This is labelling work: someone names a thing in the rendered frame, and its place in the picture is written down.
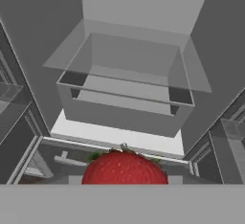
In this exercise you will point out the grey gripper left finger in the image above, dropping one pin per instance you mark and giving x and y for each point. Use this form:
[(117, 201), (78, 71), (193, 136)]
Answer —
[(75, 180)]

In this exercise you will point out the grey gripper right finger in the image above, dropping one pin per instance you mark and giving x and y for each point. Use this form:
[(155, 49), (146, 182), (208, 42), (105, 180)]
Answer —
[(175, 180)]

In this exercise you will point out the red strawberry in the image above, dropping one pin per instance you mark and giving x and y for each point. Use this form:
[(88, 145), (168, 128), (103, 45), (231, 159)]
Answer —
[(125, 170)]

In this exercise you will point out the grey fridge door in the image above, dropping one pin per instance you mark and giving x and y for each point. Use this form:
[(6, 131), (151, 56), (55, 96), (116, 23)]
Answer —
[(220, 157), (16, 138)]

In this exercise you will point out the grey fridge drawer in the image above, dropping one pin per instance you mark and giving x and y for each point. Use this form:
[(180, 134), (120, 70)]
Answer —
[(121, 116)]

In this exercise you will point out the clear glass fridge shelf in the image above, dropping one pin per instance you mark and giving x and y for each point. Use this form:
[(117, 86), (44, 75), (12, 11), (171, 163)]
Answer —
[(127, 31)]

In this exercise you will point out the grey fridge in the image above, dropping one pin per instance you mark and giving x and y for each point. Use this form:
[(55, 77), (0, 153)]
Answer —
[(38, 17)]

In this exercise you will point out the grey freezer drawer front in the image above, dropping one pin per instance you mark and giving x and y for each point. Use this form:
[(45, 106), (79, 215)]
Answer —
[(48, 157)]

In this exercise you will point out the clear door bin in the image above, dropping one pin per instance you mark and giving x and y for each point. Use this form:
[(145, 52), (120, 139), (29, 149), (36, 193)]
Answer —
[(9, 95), (234, 129)]

